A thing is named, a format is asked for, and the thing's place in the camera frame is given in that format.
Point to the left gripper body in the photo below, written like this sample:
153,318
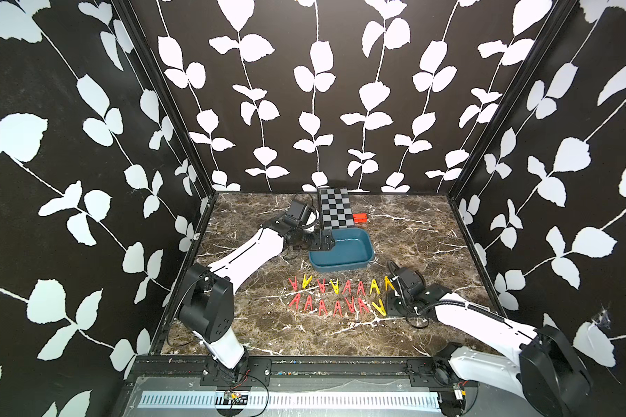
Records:
312,240

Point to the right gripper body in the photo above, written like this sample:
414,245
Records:
397,306

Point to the yellow clothespin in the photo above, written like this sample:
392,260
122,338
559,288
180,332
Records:
306,283
374,287
379,307
335,286
388,284

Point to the teal storage box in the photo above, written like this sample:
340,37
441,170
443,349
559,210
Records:
352,250

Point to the red clothespin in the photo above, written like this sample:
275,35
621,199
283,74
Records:
338,311
295,302
360,289
294,283
308,306
321,286
322,309
350,302
347,290
363,307

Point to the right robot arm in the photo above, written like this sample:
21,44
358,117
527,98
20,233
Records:
536,364

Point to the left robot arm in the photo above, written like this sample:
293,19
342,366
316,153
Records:
205,304

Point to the black white checkerboard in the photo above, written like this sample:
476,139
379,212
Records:
335,208

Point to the small red block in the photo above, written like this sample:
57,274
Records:
360,218

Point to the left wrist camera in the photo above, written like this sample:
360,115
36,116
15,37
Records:
299,215

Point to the white slotted cable duct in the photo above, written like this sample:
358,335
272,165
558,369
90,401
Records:
336,401

